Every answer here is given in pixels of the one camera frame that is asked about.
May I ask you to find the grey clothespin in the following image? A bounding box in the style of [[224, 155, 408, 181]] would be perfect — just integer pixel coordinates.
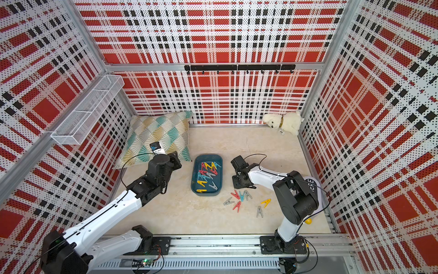
[[223, 197, 235, 206], [244, 190, 253, 200], [205, 172, 216, 180], [256, 206, 263, 218]]

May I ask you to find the red clothespin bottom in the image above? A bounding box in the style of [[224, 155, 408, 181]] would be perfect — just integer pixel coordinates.
[[233, 201, 241, 212]]

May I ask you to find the grey clothespin top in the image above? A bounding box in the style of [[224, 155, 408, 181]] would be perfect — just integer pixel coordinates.
[[205, 172, 216, 180]]

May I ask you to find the teal plastic storage box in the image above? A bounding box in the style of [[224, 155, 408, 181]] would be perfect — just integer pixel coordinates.
[[190, 154, 223, 196]]

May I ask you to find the grey clothespin bottom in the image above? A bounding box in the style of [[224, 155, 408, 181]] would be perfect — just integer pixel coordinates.
[[256, 206, 263, 218]]

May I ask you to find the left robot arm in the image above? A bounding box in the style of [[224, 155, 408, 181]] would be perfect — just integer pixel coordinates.
[[39, 153, 181, 274]]

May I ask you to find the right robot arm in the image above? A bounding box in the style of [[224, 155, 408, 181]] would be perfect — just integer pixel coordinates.
[[231, 155, 322, 244]]

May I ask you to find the white plush dog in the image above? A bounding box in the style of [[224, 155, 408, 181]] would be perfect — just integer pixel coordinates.
[[262, 111, 304, 136]]

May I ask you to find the patterned cushion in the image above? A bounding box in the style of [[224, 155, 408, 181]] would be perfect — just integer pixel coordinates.
[[115, 111, 193, 169]]

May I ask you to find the green circuit board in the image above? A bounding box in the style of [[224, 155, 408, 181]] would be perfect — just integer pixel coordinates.
[[132, 259, 155, 268]]

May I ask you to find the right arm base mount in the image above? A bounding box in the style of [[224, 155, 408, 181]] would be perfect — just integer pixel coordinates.
[[260, 236, 308, 255]]

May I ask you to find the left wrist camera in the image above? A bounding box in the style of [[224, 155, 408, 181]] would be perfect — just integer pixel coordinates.
[[149, 142, 165, 155]]

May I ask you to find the aluminium front rail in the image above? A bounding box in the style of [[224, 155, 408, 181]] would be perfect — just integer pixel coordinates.
[[73, 233, 357, 258]]

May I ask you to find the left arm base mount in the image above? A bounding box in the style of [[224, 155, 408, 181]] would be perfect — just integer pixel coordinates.
[[125, 225, 172, 256]]

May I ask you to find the black hook rail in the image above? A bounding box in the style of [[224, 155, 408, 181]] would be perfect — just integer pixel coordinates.
[[184, 64, 297, 73]]

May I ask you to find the white wire mesh shelf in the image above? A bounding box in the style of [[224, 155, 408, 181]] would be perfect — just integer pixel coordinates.
[[51, 74, 124, 145]]

